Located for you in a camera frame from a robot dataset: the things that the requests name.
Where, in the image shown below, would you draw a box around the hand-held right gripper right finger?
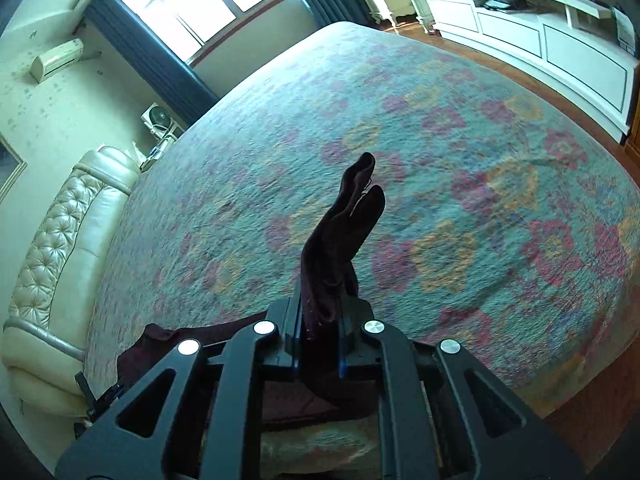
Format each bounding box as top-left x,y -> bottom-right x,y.
337,292 -> 586,480

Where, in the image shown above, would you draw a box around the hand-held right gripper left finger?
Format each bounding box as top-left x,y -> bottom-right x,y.
55,268 -> 304,480

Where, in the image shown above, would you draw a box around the dark maroon pants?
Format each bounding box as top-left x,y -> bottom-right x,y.
117,152 -> 388,431

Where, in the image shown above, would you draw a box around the cream leather headboard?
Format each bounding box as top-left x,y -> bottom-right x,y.
2,146 -> 141,418

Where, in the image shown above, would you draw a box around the floral blanket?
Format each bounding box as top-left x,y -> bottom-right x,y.
82,21 -> 640,478

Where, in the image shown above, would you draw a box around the white fan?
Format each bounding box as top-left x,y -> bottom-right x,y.
141,103 -> 185,140

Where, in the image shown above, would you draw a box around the white TV cabinet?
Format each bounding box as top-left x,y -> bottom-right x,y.
425,0 -> 640,133

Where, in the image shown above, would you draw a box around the white paper sheet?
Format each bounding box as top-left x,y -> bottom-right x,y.
612,7 -> 639,54

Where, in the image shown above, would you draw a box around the white wall air conditioner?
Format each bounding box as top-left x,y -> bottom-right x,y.
30,37 -> 86,83

